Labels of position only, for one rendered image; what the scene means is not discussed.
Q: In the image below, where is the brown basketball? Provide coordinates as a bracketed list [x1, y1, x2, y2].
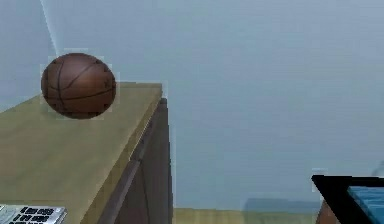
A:
[40, 52, 117, 120]

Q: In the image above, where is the tan wooden chest of drawers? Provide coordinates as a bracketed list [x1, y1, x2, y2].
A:
[0, 81, 174, 224]

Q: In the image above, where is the black framed bed with blue cover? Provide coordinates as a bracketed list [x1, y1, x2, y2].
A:
[310, 174, 384, 224]

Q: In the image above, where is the silver remote control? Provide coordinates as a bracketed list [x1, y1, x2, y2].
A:
[0, 204, 68, 224]

